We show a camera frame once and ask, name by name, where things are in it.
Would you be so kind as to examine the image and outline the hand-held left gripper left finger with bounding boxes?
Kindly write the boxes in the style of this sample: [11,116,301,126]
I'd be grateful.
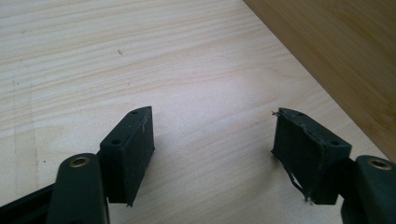
[99,105,156,208]

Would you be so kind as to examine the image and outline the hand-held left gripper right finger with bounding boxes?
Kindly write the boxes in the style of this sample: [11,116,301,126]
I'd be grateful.
[271,107,353,206]

